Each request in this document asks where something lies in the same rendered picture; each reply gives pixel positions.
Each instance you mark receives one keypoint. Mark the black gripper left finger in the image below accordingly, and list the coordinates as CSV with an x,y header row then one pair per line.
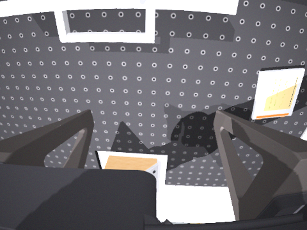
x,y
30,148

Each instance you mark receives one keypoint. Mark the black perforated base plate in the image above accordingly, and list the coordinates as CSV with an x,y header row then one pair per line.
x,y
152,98

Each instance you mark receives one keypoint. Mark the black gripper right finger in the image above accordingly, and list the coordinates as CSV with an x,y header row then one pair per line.
x,y
284,169

